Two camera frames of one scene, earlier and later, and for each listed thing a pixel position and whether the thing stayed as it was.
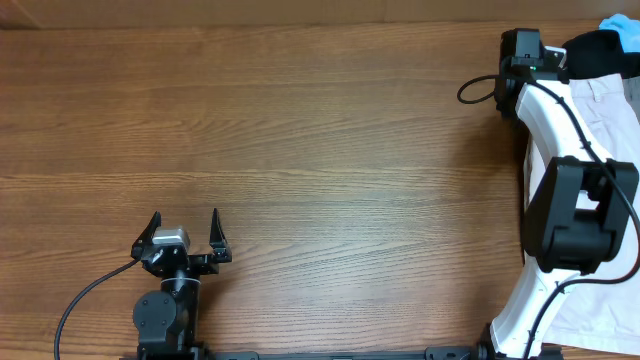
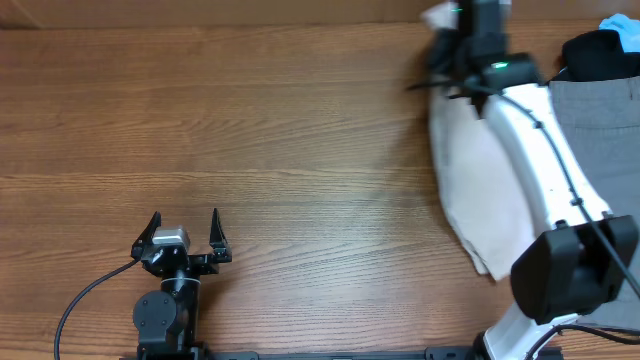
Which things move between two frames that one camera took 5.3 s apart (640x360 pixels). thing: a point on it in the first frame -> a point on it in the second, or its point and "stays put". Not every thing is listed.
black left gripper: (208, 264) stays put
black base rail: (463, 353) stays put
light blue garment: (628, 30) stays put
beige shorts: (602, 317) -> (480, 190)
